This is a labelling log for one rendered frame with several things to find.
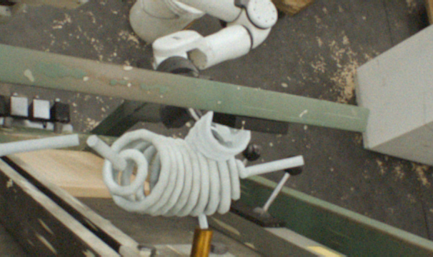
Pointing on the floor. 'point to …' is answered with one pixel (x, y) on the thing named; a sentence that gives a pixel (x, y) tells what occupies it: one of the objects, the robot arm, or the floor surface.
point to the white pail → (161, 18)
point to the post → (113, 124)
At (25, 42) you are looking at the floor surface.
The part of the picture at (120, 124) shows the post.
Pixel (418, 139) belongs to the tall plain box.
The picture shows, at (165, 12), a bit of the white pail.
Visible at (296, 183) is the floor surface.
